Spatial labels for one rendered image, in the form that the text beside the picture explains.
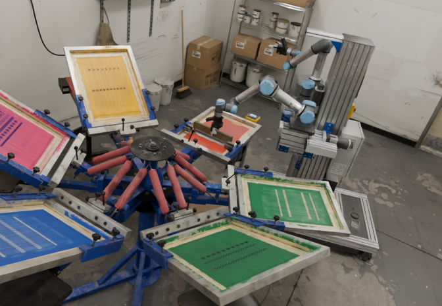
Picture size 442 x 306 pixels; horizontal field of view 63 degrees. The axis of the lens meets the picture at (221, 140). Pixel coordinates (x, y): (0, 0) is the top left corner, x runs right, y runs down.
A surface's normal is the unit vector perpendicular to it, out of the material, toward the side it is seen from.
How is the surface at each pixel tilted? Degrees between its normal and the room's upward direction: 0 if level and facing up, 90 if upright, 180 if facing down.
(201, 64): 91
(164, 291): 0
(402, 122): 90
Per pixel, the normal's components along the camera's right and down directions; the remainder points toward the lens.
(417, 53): -0.47, 0.40
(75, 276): 0.17, -0.84
